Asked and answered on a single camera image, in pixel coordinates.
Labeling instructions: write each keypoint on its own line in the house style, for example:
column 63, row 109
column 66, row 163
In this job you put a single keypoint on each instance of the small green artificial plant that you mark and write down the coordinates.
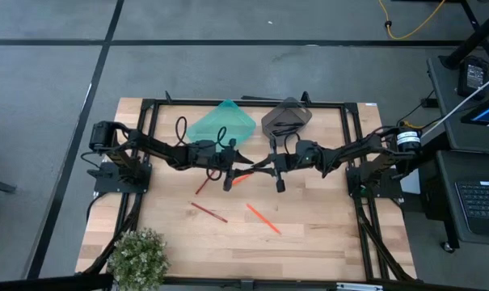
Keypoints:
column 137, row 258

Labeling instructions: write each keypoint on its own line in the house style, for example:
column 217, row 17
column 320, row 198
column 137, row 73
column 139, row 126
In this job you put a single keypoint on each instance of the black power plug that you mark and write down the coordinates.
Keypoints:
column 429, row 102

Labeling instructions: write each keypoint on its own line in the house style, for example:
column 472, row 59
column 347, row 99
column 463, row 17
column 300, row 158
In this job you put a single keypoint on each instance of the black stand leg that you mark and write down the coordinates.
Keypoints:
column 476, row 38

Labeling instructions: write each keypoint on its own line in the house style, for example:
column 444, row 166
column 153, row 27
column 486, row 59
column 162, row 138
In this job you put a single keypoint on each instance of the black power adapter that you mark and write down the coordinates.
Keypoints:
column 474, row 77

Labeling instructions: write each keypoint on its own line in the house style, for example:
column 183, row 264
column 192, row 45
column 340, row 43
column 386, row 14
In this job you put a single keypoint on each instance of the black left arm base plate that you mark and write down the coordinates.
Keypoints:
column 102, row 186

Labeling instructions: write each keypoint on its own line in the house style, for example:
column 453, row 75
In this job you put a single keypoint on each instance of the black laptop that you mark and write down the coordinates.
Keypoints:
column 482, row 202

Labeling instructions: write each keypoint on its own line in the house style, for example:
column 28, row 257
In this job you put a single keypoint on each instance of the black castor wheel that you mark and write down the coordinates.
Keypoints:
column 449, row 247

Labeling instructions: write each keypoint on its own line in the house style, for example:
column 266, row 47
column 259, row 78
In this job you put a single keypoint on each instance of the grey translucent plastic bin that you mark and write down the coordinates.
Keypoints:
column 288, row 111

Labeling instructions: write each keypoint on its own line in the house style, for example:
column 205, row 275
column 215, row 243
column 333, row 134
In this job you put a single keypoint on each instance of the teal translucent plastic bin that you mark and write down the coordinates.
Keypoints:
column 236, row 121

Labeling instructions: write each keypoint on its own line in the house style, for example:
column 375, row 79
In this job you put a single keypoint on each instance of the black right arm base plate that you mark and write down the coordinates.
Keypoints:
column 389, row 193

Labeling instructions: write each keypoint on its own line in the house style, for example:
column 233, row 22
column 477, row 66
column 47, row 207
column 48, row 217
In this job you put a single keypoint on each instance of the dark red pencil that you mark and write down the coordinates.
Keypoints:
column 201, row 187
column 209, row 213

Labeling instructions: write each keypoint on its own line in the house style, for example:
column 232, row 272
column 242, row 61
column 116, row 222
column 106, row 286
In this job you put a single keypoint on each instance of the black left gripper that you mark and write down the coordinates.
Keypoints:
column 229, row 161

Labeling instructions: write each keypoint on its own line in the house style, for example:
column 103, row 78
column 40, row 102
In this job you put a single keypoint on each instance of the orange pencil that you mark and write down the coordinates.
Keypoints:
column 241, row 180
column 264, row 219

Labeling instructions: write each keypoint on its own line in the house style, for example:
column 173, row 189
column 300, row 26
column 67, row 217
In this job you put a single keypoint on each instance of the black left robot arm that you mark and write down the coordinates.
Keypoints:
column 159, row 147

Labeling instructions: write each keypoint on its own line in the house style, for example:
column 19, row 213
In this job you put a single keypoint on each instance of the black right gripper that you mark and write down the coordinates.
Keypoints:
column 282, row 161

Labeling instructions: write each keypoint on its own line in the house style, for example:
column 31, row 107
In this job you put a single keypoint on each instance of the silver metal clamp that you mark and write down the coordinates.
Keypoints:
column 357, row 287

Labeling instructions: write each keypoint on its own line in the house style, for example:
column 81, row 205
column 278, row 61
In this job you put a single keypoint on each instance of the black aluminium table frame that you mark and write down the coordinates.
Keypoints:
column 167, row 103

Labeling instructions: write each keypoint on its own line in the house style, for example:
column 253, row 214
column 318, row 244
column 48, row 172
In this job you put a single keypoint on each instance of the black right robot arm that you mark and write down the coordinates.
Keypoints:
column 349, row 153

